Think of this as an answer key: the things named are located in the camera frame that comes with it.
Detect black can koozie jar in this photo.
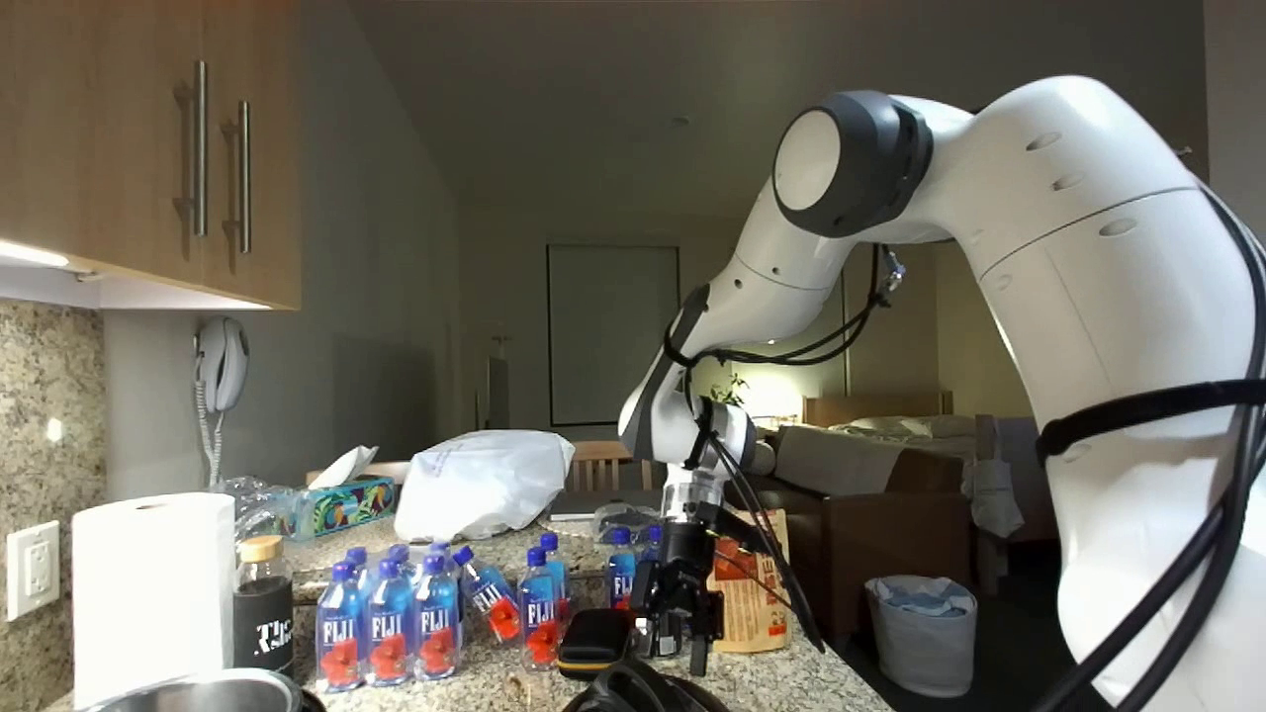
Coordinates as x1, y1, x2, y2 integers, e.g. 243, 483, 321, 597
234, 533, 292, 673

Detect small black orange pouch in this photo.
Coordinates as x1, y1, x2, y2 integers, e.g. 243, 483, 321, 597
554, 610, 636, 678

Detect tan red snack packet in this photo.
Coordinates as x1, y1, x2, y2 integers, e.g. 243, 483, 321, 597
707, 533, 792, 656

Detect brown sofa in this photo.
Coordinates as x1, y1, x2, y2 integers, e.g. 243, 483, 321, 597
765, 416, 1051, 635

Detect wooden wall cabinet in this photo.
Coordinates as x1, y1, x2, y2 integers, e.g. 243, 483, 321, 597
0, 0, 300, 312

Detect Fiji bottle behind gripper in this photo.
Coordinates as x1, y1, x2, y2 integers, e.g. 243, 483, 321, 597
604, 525, 647, 611

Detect front right Fiji bottle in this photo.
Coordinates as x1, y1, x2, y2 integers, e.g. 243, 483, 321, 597
417, 554, 465, 676

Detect tilted Fiji water bottle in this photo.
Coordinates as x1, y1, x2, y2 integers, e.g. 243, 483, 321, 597
457, 545, 524, 644

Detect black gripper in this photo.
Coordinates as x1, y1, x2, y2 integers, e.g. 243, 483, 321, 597
636, 465, 726, 676

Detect Fiji bottle near lid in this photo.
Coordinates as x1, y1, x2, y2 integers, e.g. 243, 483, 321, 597
520, 545, 566, 669

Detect white paper towel roll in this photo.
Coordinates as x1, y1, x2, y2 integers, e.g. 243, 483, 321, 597
72, 489, 234, 706

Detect white wall outlet plate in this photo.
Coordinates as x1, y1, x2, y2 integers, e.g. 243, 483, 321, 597
7, 520, 64, 620

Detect bin with plastic liner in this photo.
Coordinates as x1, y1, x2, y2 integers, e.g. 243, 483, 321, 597
868, 572, 976, 701

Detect front middle Fiji bottle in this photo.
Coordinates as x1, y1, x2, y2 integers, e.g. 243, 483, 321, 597
370, 557, 410, 684

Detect patterned tissue box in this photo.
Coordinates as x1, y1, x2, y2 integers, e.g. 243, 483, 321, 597
292, 448, 399, 537

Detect white wall phone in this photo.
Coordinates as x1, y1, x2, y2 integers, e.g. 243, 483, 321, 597
193, 316, 248, 483

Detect white plastic bag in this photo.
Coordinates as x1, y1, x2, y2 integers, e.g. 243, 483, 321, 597
397, 432, 574, 540

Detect front left Fiji bottle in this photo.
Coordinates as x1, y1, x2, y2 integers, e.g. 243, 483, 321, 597
315, 562, 360, 692

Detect silver rice cooker pot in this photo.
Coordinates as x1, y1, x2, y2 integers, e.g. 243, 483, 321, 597
79, 669, 326, 712

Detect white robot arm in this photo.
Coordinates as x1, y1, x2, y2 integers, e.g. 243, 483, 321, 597
617, 76, 1266, 712

